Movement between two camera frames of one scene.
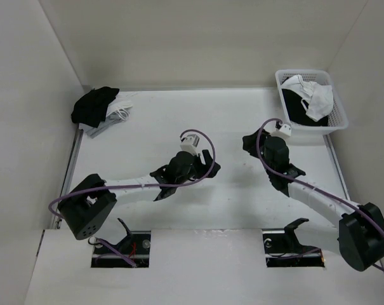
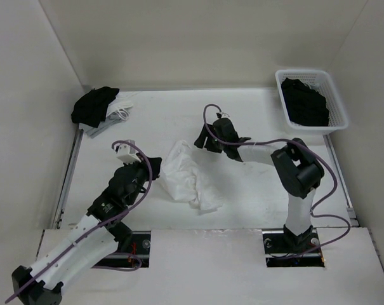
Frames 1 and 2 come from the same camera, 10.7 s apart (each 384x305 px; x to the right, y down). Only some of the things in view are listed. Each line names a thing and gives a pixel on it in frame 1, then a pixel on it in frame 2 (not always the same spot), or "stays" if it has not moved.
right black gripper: x=248 y=141 → x=200 y=142
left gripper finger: x=208 y=158 → x=155 y=163
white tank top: x=321 y=100 → x=185 y=180
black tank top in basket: x=296 y=112 stays
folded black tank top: x=91 y=108 stays
